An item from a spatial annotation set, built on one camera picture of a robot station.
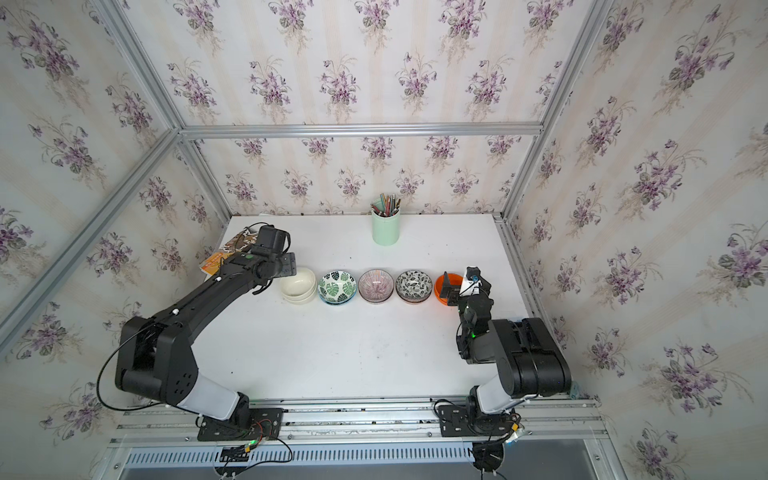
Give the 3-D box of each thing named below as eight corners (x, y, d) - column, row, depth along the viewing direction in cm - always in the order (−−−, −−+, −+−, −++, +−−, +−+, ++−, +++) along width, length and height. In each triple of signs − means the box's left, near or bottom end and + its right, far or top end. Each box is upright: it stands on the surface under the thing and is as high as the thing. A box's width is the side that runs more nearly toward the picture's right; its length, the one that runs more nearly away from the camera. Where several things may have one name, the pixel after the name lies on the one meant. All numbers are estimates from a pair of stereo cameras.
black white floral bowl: (411, 311, 94) (412, 304, 90) (389, 290, 99) (390, 282, 95) (435, 291, 99) (437, 283, 95) (413, 272, 104) (415, 263, 100)
